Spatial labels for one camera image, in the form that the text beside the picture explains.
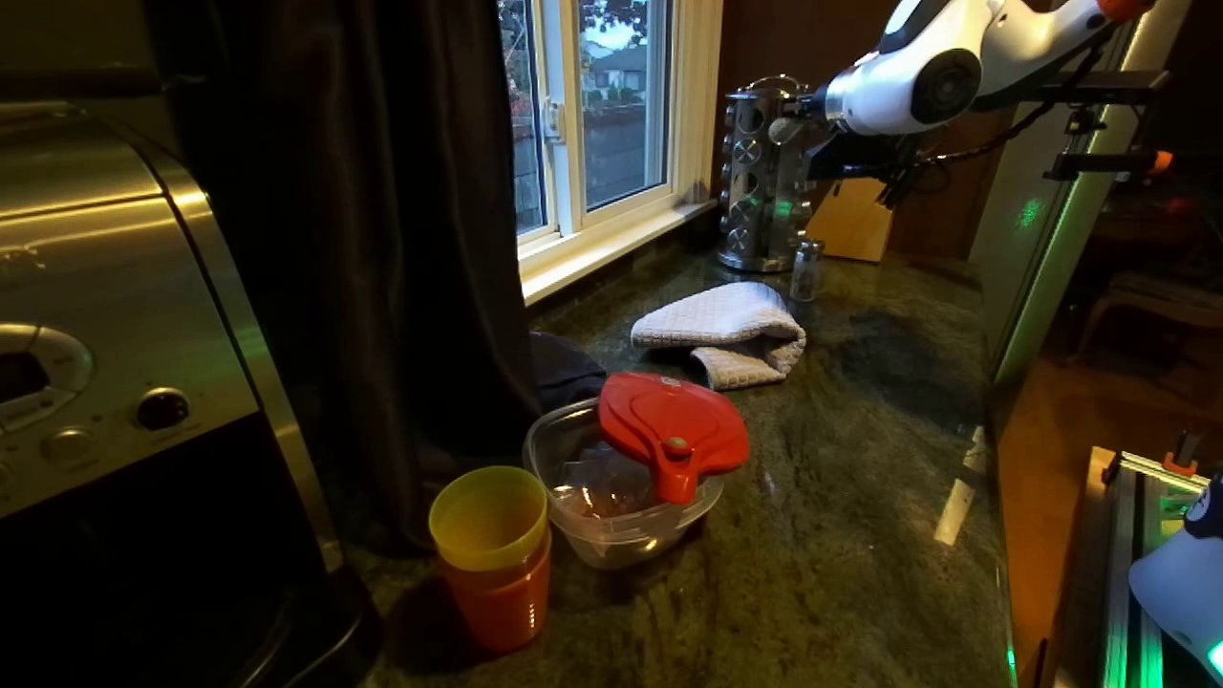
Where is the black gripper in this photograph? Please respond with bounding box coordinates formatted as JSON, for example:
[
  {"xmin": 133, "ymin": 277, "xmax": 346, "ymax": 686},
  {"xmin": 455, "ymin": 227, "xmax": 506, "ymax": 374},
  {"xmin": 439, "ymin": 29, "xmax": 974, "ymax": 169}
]
[{"xmin": 797, "ymin": 110, "xmax": 928, "ymax": 192}]

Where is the silver spice rack stand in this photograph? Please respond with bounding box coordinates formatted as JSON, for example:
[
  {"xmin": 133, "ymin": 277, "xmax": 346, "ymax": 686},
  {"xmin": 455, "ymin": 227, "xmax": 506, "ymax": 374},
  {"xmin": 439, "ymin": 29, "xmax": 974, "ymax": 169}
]
[{"xmin": 714, "ymin": 72, "xmax": 826, "ymax": 281}]

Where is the wooden knife block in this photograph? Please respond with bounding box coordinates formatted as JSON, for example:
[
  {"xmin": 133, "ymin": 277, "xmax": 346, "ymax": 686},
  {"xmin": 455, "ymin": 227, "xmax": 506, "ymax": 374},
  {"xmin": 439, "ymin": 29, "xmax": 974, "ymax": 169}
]
[{"xmin": 804, "ymin": 175, "xmax": 899, "ymax": 267}]

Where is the folded white waffle towel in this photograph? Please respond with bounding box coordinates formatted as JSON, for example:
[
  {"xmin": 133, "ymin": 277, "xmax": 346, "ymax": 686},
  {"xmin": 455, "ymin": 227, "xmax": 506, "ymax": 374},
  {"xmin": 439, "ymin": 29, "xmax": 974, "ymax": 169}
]
[{"xmin": 627, "ymin": 281, "xmax": 811, "ymax": 393}]

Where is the red plastic lid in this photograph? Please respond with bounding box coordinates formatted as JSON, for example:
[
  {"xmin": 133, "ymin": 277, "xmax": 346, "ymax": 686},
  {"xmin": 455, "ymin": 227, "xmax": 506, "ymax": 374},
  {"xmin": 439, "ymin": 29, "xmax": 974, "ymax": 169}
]
[{"xmin": 593, "ymin": 370, "xmax": 758, "ymax": 508}]

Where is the dark folded cloth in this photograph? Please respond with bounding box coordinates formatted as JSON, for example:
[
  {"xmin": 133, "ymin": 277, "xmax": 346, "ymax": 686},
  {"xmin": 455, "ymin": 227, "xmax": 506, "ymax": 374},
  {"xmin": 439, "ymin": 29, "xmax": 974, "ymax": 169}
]
[{"xmin": 528, "ymin": 324, "xmax": 611, "ymax": 413}]

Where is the clear glass food container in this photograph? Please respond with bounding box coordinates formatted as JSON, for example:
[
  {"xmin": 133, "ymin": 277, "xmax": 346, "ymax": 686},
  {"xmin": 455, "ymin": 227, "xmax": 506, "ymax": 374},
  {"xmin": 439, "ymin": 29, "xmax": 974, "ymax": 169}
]
[{"xmin": 520, "ymin": 393, "xmax": 737, "ymax": 575}]

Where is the dark curtain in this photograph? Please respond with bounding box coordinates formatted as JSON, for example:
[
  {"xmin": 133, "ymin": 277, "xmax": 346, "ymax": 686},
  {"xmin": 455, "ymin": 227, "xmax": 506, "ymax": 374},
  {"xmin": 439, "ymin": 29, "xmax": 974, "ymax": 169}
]
[{"xmin": 139, "ymin": 0, "xmax": 547, "ymax": 564}]

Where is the wooden base board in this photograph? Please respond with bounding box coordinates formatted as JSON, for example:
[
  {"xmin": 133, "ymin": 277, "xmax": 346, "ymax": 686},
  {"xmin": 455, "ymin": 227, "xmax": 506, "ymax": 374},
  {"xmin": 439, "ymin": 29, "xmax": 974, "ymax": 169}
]
[{"xmin": 1043, "ymin": 443, "xmax": 1124, "ymax": 688}]

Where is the yellow plastic cup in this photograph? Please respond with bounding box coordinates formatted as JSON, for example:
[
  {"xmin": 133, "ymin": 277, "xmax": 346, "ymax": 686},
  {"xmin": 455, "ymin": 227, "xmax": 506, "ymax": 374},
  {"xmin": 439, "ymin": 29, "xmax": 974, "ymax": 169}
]
[{"xmin": 425, "ymin": 464, "xmax": 553, "ymax": 575}]

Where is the orange plastic cup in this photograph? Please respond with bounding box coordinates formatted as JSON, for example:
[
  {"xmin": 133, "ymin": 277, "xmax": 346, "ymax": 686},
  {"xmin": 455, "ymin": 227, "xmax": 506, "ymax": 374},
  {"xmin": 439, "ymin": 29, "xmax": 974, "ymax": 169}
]
[{"xmin": 436, "ymin": 530, "xmax": 557, "ymax": 660}]

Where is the silver black coffee maker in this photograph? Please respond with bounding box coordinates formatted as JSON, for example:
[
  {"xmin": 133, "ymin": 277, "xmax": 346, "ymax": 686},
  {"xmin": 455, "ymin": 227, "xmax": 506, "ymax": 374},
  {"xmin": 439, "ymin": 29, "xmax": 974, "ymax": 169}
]
[{"xmin": 0, "ymin": 109, "xmax": 383, "ymax": 688}]

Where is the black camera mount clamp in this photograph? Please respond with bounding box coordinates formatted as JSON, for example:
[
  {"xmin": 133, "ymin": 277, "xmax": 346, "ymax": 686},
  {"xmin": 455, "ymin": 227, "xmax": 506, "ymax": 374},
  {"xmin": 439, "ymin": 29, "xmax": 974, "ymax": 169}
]
[{"xmin": 1014, "ymin": 68, "xmax": 1179, "ymax": 185}]

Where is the aluminium mounting rail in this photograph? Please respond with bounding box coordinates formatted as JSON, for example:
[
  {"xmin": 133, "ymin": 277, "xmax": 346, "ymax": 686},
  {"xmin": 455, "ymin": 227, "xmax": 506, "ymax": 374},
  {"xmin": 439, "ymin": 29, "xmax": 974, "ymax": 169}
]
[{"xmin": 1096, "ymin": 443, "xmax": 1216, "ymax": 688}]

